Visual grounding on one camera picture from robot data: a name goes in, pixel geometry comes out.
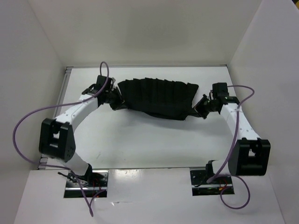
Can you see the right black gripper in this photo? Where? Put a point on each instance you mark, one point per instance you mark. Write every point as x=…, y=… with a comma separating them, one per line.
x=198, y=108

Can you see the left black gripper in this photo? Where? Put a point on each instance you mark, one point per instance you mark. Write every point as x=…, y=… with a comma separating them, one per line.
x=120, y=101

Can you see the black skirt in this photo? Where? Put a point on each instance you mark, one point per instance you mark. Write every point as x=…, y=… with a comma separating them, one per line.
x=159, y=98

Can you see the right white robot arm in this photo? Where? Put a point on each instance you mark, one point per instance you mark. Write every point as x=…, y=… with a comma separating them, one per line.
x=249, y=153

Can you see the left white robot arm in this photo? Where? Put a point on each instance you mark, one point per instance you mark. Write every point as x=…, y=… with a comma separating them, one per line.
x=57, y=139

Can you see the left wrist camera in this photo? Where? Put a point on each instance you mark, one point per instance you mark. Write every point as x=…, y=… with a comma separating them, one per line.
x=107, y=82

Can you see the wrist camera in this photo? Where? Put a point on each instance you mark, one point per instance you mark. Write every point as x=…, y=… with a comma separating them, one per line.
x=220, y=90
x=107, y=82

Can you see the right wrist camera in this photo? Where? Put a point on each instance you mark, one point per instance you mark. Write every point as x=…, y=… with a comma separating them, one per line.
x=220, y=90

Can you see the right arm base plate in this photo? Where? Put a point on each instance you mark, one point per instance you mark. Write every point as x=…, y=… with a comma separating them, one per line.
x=201, y=188

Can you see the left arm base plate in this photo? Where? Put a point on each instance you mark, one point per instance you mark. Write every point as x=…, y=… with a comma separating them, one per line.
x=97, y=188

